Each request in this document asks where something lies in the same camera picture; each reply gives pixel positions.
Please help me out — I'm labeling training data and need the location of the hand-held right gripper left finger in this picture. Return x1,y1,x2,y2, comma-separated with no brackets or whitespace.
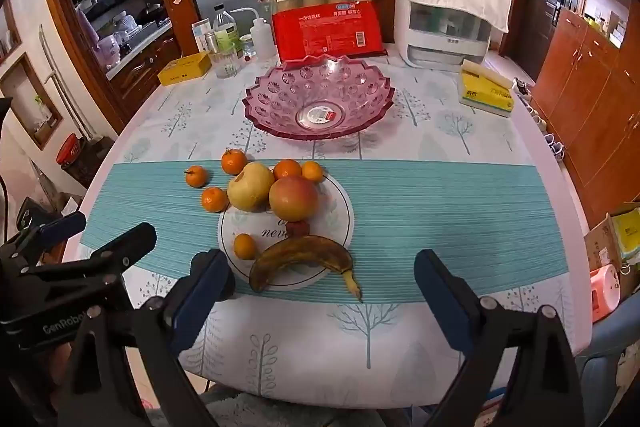
57,249,236,427

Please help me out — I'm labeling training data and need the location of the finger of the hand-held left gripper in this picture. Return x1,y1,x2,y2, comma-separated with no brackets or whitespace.
15,211,88,258
82,222,157,280

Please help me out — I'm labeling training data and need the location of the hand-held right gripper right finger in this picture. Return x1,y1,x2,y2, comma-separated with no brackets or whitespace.
413,248,586,427

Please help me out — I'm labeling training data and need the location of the mandarin orange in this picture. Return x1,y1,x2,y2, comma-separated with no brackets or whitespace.
184,165,209,188
233,233,257,261
301,161,325,184
201,187,230,214
273,159,303,182
221,148,249,175

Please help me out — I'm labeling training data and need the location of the brown overripe banana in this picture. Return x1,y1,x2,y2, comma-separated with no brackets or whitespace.
248,235,363,304

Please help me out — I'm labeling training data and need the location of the yellow pear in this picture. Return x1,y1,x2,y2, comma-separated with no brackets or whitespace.
227,161,276,212

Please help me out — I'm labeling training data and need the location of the red apple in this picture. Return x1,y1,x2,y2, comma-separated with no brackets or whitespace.
269,175,320,223

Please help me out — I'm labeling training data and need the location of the white round plate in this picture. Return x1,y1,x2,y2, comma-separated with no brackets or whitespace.
217,172,356,292

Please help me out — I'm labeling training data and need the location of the pink glass fruit bowl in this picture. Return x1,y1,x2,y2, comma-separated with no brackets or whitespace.
242,54,396,142

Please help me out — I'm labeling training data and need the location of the red bucket lid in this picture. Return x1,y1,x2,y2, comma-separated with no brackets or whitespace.
55,133,81,168

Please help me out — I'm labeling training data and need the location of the teal striped placemat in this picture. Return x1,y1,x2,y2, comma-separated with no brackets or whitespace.
80,159,586,303

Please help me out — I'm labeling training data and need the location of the pink plastic container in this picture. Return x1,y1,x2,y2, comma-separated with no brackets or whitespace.
590,264,622,323

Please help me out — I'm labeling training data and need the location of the blue chair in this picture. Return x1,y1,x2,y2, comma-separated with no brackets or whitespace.
575,292,640,388

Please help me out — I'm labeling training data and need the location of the brown cardboard box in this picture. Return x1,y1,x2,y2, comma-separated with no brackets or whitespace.
584,202,640,303

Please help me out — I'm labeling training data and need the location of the yellow cardboard box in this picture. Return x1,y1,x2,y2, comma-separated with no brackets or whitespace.
157,52,212,86

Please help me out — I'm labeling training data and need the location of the clear drinking glass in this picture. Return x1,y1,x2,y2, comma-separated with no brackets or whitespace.
212,47,240,80

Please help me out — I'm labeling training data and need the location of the small white box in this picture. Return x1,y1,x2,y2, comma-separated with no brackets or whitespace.
192,19,213,52

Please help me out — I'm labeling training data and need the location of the clear plastic bottle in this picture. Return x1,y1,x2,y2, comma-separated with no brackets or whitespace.
212,4,241,58

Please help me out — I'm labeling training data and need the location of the white squeeze bottle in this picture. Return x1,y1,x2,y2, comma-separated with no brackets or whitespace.
227,7,276,60

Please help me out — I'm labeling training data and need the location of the white countertop appliance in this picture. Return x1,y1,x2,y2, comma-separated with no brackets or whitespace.
392,0,493,68

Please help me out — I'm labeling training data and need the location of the red packet of cups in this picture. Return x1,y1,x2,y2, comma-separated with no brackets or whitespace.
271,1,388,62

